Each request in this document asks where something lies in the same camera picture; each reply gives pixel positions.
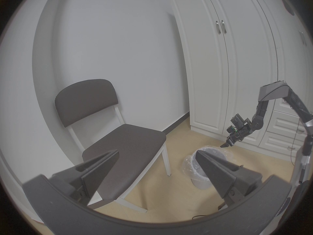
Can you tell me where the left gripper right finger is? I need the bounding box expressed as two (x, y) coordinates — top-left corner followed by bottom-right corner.
(195, 150), (262, 204)

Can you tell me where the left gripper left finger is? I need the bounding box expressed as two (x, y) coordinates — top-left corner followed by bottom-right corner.
(52, 149), (120, 206)

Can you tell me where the clear plastic bag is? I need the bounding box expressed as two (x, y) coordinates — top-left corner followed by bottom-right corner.
(182, 145), (233, 180)

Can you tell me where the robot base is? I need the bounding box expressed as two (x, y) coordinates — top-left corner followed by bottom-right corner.
(274, 151), (313, 235)

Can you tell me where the pale grey trash bin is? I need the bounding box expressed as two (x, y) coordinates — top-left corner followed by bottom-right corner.
(191, 148), (228, 190)

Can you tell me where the grey white chair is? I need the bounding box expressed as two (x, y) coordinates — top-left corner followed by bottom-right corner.
(54, 79), (171, 213)

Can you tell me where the white wardrobe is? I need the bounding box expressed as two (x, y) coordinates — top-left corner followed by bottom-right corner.
(166, 0), (313, 161)

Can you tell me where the black cable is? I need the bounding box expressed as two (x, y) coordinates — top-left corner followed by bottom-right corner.
(192, 213), (221, 220)

